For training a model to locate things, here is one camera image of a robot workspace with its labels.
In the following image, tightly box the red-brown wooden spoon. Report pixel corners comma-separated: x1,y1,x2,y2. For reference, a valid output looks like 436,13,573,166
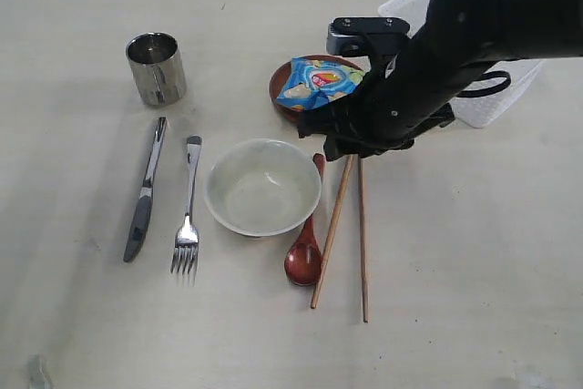
284,153,326,289

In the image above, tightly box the wooden chopstick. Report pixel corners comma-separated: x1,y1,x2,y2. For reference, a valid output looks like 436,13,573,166
310,155,353,310
358,158,369,323

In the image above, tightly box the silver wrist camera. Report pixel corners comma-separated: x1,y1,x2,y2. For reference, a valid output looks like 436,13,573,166
326,16,410,57

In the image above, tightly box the white plastic woven basket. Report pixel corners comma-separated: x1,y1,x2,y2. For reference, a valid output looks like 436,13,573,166
377,0,544,128

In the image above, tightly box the red-brown wooden bowl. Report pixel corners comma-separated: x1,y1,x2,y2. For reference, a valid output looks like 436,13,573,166
269,55,365,124

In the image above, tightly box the cream ceramic bowl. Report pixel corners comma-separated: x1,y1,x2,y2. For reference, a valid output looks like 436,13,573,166
205,138,322,238

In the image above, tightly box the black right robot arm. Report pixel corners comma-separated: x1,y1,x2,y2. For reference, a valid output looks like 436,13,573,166
298,0,582,161

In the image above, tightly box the stainless steel spoon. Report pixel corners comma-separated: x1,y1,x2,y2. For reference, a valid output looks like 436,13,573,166
170,135,202,274

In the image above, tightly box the blue snack bag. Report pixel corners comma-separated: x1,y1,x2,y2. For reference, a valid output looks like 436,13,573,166
275,57,364,112

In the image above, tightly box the stainless steel cup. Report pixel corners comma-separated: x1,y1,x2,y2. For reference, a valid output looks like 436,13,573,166
126,32,188,107

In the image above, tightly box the stainless steel knife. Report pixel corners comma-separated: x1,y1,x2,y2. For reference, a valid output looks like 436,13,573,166
123,117,168,263

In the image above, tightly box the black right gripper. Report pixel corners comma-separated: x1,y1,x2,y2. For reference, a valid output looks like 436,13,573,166
298,37,483,161

